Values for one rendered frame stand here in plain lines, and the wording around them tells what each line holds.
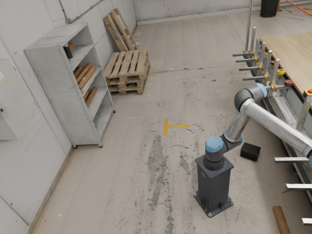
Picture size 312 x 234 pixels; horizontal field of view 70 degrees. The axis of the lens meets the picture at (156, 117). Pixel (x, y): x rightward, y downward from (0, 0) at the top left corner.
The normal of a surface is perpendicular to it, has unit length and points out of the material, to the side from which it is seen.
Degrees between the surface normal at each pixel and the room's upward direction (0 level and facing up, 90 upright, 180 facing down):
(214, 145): 5
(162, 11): 90
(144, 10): 90
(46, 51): 90
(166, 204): 0
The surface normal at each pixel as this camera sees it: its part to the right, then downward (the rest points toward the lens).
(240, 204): -0.14, -0.79
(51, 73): -0.08, 0.62
